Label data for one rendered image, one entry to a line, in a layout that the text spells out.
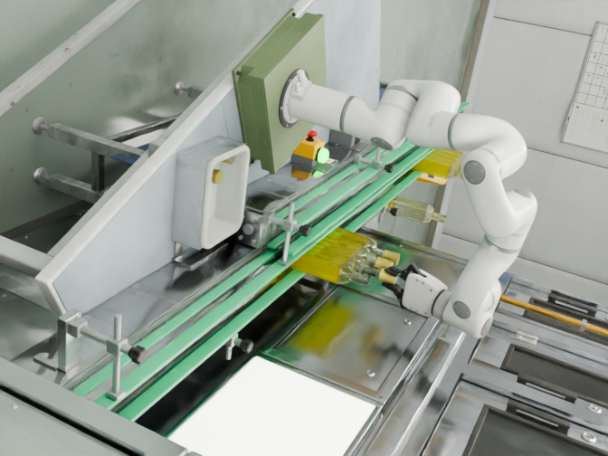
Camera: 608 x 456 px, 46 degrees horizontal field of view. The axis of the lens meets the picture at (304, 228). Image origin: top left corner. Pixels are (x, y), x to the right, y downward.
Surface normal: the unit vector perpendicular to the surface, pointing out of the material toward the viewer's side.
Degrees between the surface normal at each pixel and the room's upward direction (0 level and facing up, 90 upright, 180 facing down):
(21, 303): 90
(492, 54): 90
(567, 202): 90
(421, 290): 106
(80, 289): 0
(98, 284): 0
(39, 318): 90
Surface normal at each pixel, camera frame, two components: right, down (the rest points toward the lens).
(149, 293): 0.13, -0.90
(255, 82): -0.46, 0.67
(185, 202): -0.44, 0.33
